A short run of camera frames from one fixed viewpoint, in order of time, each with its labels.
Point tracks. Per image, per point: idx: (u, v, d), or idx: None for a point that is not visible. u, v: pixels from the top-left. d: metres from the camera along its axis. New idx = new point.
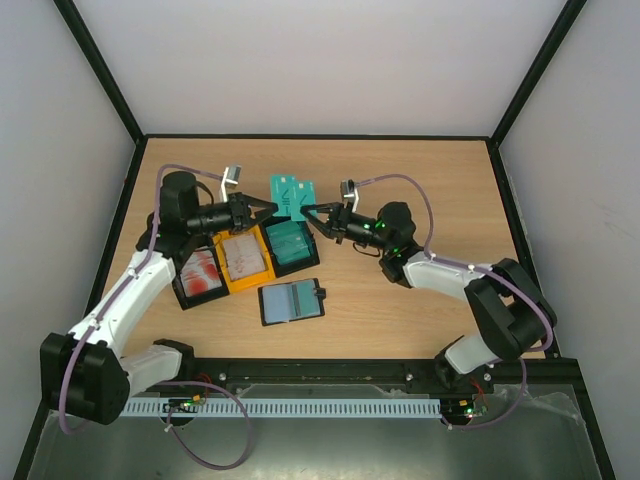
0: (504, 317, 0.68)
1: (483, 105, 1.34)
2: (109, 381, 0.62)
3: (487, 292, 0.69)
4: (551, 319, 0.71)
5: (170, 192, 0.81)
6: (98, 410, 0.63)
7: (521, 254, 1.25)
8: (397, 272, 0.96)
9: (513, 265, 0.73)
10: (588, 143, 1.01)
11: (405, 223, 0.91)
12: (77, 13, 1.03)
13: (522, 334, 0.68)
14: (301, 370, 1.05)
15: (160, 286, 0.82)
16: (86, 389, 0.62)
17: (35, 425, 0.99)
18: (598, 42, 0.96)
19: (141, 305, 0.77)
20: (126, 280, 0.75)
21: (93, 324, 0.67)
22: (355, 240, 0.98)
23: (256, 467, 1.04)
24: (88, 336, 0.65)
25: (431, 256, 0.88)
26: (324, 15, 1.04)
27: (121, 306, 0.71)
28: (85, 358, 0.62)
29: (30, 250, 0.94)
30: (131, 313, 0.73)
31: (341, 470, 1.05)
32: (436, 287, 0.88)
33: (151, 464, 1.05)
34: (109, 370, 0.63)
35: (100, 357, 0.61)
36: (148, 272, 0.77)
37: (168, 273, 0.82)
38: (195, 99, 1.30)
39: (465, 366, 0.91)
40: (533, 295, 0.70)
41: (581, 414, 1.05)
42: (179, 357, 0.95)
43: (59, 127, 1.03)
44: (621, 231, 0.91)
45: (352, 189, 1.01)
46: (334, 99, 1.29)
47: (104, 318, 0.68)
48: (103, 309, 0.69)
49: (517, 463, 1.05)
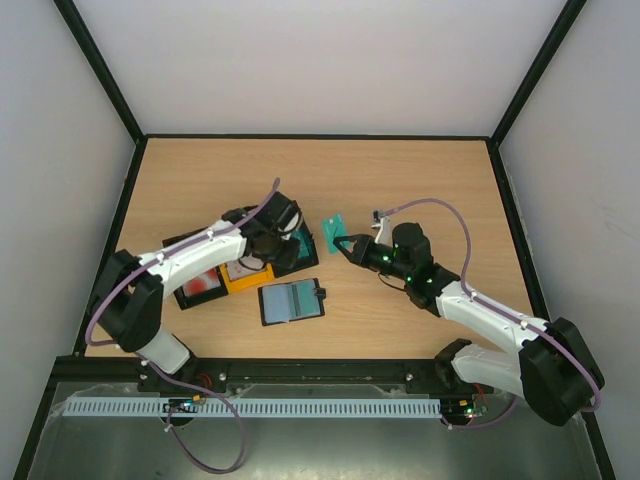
0: (555, 381, 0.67)
1: (483, 105, 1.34)
2: (146, 311, 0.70)
3: (543, 359, 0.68)
4: (598, 382, 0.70)
5: (284, 201, 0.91)
6: (122, 333, 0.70)
7: (521, 253, 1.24)
8: (426, 297, 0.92)
9: (570, 327, 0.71)
10: (588, 142, 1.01)
11: (419, 239, 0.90)
12: (77, 14, 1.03)
13: (568, 397, 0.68)
14: (301, 371, 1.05)
15: (225, 256, 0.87)
16: (125, 309, 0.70)
17: (35, 422, 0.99)
18: (599, 40, 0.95)
19: (202, 265, 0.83)
20: (202, 237, 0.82)
21: (159, 258, 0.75)
22: (379, 270, 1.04)
23: (256, 467, 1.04)
24: (149, 265, 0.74)
25: (472, 294, 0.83)
26: (323, 16, 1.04)
27: (187, 255, 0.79)
28: (138, 283, 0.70)
29: (30, 249, 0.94)
30: (190, 266, 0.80)
31: (341, 470, 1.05)
32: (472, 327, 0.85)
33: (151, 464, 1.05)
34: (151, 303, 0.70)
35: (149, 287, 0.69)
36: (221, 240, 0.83)
37: (236, 250, 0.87)
38: (194, 99, 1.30)
39: (468, 375, 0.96)
40: (585, 362, 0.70)
41: (581, 414, 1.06)
42: (184, 359, 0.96)
43: (60, 126, 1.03)
44: (622, 230, 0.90)
45: (378, 219, 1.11)
46: (334, 99, 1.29)
47: (169, 259, 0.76)
48: (172, 251, 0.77)
49: (516, 463, 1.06)
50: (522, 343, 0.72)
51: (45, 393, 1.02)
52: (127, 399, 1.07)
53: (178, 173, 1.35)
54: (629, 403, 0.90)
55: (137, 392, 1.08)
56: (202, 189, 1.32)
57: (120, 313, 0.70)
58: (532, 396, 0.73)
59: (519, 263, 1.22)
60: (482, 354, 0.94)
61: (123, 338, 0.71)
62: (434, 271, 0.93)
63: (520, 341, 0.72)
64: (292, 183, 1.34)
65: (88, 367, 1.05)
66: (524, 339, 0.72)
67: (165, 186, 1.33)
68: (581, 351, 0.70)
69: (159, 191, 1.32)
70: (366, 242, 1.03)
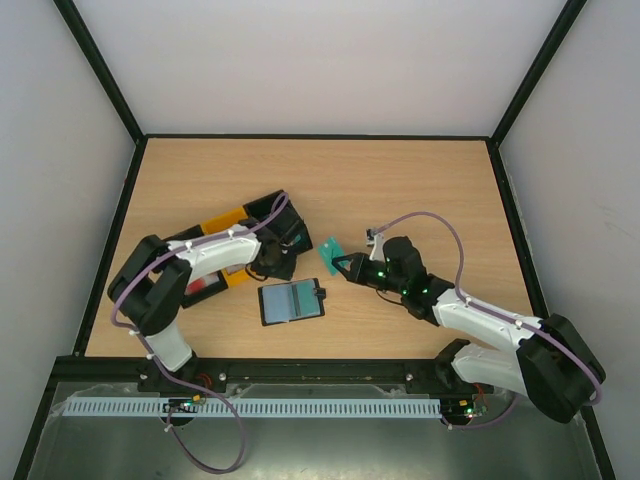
0: (558, 379, 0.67)
1: (483, 105, 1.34)
2: (171, 293, 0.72)
3: (543, 357, 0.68)
4: (598, 375, 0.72)
5: (292, 218, 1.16)
6: (144, 314, 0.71)
7: (521, 253, 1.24)
8: (423, 307, 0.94)
9: (563, 323, 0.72)
10: (588, 142, 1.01)
11: (408, 251, 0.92)
12: (77, 14, 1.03)
13: (573, 393, 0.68)
14: (302, 371, 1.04)
15: (240, 259, 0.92)
16: (152, 291, 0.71)
17: (35, 423, 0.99)
18: (598, 41, 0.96)
19: (220, 262, 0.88)
20: (223, 235, 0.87)
21: (187, 246, 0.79)
22: (377, 286, 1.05)
23: (256, 467, 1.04)
24: (177, 251, 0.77)
25: (465, 300, 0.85)
26: (322, 15, 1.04)
27: (212, 248, 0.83)
28: (167, 267, 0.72)
29: (31, 249, 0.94)
30: (211, 260, 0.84)
31: (341, 470, 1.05)
32: (471, 332, 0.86)
33: (150, 464, 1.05)
34: (178, 286, 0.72)
35: (178, 270, 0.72)
36: (241, 240, 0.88)
37: (250, 254, 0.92)
38: (193, 100, 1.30)
39: (469, 374, 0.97)
40: (582, 356, 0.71)
41: (581, 414, 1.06)
42: (186, 357, 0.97)
43: (59, 126, 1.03)
44: (622, 230, 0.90)
45: (372, 236, 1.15)
46: (334, 99, 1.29)
47: (196, 249, 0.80)
48: (199, 242, 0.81)
49: (516, 463, 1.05)
50: (519, 342, 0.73)
51: (45, 393, 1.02)
52: (127, 399, 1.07)
53: (178, 173, 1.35)
54: (628, 403, 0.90)
55: (136, 392, 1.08)
56: (201, 189, 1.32)
57: (145, 297, 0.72)
58: (536, 396, 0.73)
59: (519, 263, 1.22)
60: (482, 354, 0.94)
61: (145, 321, 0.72)
62: (428, 281, 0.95)
63: (516, 341, 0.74)
64: (292, 183, 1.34)
65: (88, 367, 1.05)
66: (520, 339, 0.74)
67: (164, 186, 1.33)
68: (577, 346, 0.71)
69: (159, 191, 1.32)
70: (362, 258, 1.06)
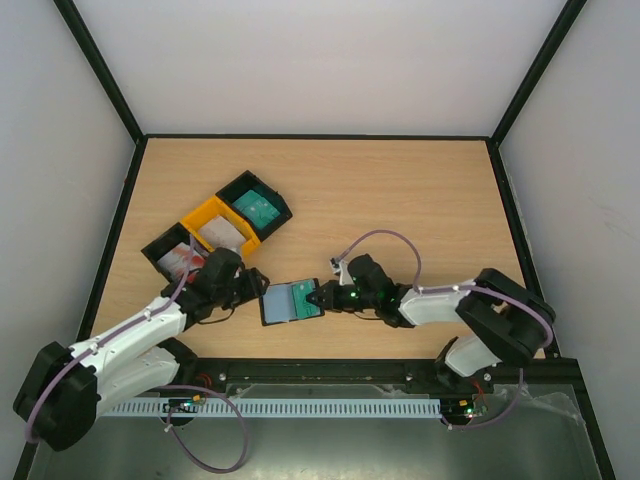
0: (504, 329, 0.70)
1: (483, 105, 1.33)
2: (81, 404, 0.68)
3: (480, 313, 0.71)
4: (548, 312, 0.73)
5: (222, 253, 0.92)
6: (56, 429, 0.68)
7: (521, 253, 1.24)
8: (397, 317, 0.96)
9: (494, 273, 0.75)
10: (589, 142, 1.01)
11: (370, 269, 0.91)
12: (77, 13, 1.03)
13: (523, 340, 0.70)
14: (302, 371, 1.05)
15: (166, 334, 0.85)
16: (59, 402, 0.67)
17: None
18: (598, 40, 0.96)
19: (144, 344, 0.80)
20: (139, 317, 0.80)
21: (92, 347, 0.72)
22: (353, 307, 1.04)
23: (256, 467, 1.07)
24: (81, 357, 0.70)
25: (419, 290, 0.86)
26: (321, 16, 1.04)
27: (122, 341, 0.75)
28: (70, 378, 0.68)
29: (30, 249, 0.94)
30: (127, 352, 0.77)
31: (341, 470, 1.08)
32: (435, 317, 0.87)
33: (151, 464, 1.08)
34: (86, 396, 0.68)
35: (82, 383, 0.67)
36: (160, 318, 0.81)
37: (178, 325, 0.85)
38: (193, 99, 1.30)
39: (466, 369, 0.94)
40: (523, 297, 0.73)
41: (581, 414, 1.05)
42: (172, 368, 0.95)
43: (59, 125, 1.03)
44: (623, 231, 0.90)
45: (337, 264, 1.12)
46: (334, 100, 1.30)
47: (104, 346, 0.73)
48: (107, 338, 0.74)
49: (513, 462, 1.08)
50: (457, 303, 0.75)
51: None
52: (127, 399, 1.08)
53: (177, 174, 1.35)
54: (628, 403, 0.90)
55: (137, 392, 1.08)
56: (200, 190, 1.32)
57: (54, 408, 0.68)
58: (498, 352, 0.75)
59: (519, 263, 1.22)
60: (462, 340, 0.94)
61: (60, 429, 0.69)
62: (396, 289, 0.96)
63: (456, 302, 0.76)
64: (292, 183, 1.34)
65: None
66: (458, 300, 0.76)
67: (164, 187, 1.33)
68: (512, 290, 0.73)
69: (159, 192, 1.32)
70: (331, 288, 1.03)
